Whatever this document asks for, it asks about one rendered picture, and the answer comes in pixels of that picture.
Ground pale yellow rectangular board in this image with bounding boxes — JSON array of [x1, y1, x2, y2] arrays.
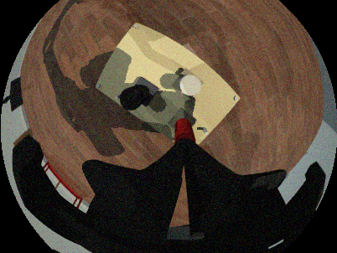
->
[[96, 23, 240, 144]]

